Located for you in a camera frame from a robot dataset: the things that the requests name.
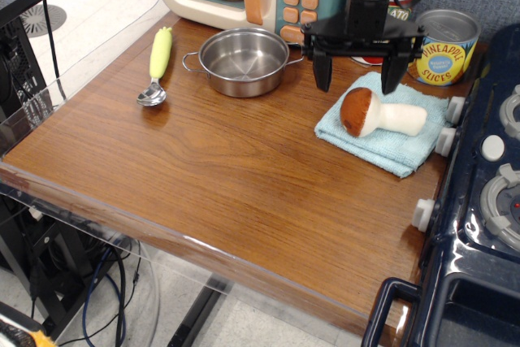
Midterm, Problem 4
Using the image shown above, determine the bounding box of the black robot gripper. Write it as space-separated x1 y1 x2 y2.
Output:
301 0 426 94

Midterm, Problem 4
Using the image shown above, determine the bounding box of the brown white plush mushroom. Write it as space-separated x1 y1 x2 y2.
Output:
340 87 427 137

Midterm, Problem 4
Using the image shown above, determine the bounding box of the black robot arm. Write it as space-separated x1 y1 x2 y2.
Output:
301 0 426 94

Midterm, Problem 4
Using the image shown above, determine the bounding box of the light blue folded cloth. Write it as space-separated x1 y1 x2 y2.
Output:
314 72 449 178

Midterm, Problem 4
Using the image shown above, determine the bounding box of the tomato sauce toy can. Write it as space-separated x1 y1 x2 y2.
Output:
345 0 420 43

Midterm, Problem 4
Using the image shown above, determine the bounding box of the pineapple slices toy can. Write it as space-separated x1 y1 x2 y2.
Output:
408 9 481 87

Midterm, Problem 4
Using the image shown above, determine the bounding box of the white stove knob upper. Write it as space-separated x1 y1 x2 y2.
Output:
445 96 466 125

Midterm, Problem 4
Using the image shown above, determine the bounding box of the white stove knob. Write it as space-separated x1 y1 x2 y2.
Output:
445 96 466 125
411 199 436 232
435 128 456 157

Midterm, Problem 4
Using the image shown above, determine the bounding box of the small steel toy pot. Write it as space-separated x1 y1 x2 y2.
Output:
182 28 303 98

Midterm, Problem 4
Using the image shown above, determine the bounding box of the white stove knob middle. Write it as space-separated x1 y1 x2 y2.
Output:
435 128 456 157

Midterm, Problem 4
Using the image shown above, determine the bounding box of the white stove knob lower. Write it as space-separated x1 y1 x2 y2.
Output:
411 199 436 232

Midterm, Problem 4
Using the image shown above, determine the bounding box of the dark blue toy stove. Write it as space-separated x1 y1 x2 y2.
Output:
362 24 519 346

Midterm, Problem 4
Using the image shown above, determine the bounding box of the black table leg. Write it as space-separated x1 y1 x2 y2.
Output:
167 287 223 347

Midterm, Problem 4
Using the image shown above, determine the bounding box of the spoon with green handle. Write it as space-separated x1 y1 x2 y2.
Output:
136 27 172 106

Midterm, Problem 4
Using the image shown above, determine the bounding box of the blue cable under table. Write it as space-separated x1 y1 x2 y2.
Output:
80 245 128 347

